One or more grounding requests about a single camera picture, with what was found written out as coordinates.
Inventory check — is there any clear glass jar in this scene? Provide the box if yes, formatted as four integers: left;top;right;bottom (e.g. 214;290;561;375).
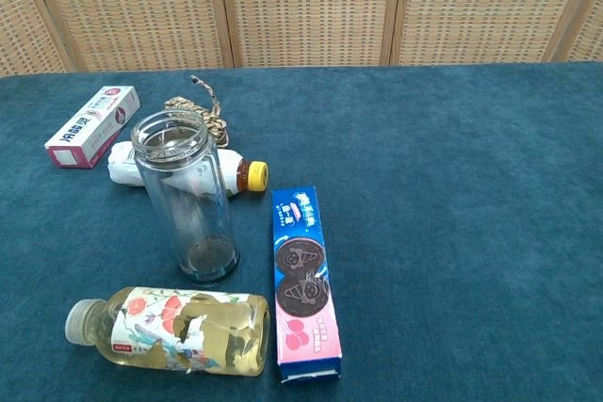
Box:
130;109;241;289

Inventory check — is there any white bottle with yellow cap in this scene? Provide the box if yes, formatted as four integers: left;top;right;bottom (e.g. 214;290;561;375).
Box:
106;140;269;199

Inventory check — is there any blue pink cookie box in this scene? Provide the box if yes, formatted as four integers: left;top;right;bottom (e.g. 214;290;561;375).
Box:
271;184;344;384

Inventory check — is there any blue carpet table cover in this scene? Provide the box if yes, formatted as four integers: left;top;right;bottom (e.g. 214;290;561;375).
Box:
0;61;603;402

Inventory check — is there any woven bamboo folding screen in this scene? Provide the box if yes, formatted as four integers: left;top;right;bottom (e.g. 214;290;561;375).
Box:
0;0;603;78

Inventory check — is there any tea bottle with floral label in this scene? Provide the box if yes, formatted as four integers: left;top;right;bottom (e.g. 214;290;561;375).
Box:
64;286;272;378

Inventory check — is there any white pink toothpaste box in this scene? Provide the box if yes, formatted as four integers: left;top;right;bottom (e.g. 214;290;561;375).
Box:
44;86;141;169

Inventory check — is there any braided beige rope bundle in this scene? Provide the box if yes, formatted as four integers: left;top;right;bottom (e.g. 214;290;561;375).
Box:
163;74;231;149

